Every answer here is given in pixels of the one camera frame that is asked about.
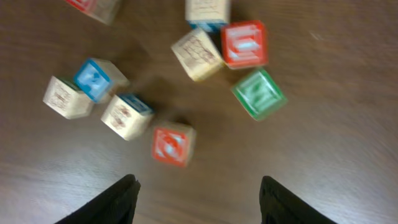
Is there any cream picture block top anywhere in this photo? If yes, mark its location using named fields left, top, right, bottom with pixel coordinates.
left=185, top=0, right=231, bottom=32

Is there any green letter N block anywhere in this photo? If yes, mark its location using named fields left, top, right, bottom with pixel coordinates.
left=231, top=67, right=287, bottom=121

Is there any cream picture block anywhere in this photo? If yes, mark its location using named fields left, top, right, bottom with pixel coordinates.
left=171, top=28, right=224, bottom=82
left=185, top=0, right=231, bottom=32

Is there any blue number 2 block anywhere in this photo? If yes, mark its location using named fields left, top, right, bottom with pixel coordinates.
left=73, top=58, right=130, bottom=103

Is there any cream block with red side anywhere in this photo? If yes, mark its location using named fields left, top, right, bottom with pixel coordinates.
left=43, top=76, right=94, bottom=119

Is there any red letter O block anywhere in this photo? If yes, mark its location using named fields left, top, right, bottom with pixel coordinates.
left=151, top=122, right=197, bottom=167

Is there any red number 3 block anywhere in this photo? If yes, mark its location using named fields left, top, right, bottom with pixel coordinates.
left=66, top=0, right=122, bottom=25

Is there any cream block with blue side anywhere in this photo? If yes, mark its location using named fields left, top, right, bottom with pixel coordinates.
left=101, top=93, right=154, bottom=141

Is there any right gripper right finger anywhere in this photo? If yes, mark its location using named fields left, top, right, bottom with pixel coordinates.
left=259, top=176, right=336, bottom=224

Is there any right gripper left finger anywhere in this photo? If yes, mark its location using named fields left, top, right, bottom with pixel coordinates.
left=56, top=174, right=141, bottom=224

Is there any cream picture block middle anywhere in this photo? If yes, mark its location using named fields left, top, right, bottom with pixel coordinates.
left=171, top=28, right=224, bottom=82

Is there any red letter U block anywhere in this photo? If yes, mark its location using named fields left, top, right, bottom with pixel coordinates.
left=221, top=20, right=269, bottom=69

